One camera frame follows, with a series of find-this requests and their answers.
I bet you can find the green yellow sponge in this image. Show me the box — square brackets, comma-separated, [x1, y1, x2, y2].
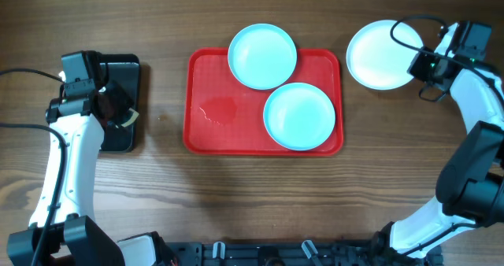
[120, 108, 139, 127]

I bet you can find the white plate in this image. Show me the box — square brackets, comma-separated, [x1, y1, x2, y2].
[346, 20, 423, 91]

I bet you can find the light blue plate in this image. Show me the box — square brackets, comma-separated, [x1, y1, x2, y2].
[263, 83, 336, 151]
[228, 24, 298, 91]

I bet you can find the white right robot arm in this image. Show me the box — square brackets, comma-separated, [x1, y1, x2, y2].
[369, 48, 503, 264]

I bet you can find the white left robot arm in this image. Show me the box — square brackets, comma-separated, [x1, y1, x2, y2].
[7, 81, 179, 265]

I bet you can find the black water tray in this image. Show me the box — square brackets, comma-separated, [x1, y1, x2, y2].
[98, 54, 141, 153]

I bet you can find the red plastic tray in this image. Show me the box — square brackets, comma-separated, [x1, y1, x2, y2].
[182, 48, 344, 157]

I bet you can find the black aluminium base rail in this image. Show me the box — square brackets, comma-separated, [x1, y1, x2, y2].
[168, 240, 444, 266]

